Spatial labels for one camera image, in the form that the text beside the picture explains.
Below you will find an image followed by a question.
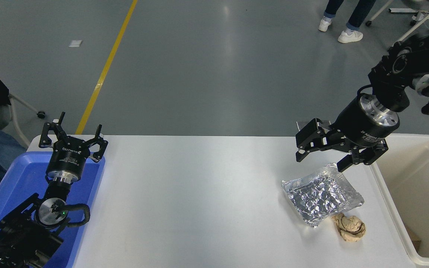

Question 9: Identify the crumpled tan paper ball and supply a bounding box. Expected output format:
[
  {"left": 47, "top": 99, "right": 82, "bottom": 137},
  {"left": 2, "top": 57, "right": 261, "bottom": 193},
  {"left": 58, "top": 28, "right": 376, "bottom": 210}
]
[{"left": 331, "top": 213, "right": 366, "bottom": 242}]

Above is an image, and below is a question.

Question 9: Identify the white wheeled chair frame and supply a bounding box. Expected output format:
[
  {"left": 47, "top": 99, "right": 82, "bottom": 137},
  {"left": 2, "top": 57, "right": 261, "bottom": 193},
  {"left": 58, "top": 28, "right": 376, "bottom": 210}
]
[{"left": 365, "top": 0, "right": 429, "bottom": 51}]

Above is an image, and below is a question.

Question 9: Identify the crinkled silver foil tray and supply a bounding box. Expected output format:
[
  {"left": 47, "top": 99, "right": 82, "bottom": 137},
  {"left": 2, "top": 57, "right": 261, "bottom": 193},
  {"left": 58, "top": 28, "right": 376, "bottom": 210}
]
[{"left": 282, "top": 163, "right": 365, "bottom": 228}]

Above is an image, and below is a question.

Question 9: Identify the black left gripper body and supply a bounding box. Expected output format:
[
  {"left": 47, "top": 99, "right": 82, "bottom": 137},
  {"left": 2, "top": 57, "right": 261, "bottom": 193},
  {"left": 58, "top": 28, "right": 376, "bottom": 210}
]
[{"left": 47, "top": 135, "right": 93, "bottom": 175}]

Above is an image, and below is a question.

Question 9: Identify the large pale plastic bin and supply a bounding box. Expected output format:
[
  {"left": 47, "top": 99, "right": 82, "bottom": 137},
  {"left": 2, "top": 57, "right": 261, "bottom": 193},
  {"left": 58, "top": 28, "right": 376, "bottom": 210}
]
[{"left": 369, "top": 134, "right": 429, "bottom": 268}]

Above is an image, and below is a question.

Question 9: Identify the blue plastic tray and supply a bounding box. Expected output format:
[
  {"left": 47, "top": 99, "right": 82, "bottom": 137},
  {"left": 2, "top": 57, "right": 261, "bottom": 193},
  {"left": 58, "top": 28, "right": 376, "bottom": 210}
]
[{"left": 0, "top": 151, "right": 106, "bottom": 268}]

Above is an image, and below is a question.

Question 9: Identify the white wheeled chair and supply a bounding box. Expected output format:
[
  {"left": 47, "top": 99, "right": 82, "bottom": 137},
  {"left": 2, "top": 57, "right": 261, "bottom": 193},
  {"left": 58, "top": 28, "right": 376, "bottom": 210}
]
[{"left": 0, "top": 52, "right": 46, "bottom": 147}]

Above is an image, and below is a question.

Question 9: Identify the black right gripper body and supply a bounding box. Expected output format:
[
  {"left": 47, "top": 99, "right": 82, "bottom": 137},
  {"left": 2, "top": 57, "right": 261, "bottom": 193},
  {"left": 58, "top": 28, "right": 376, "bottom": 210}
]
[{"left": 333, "top": 96, "right": 399, "bottom": 152}]

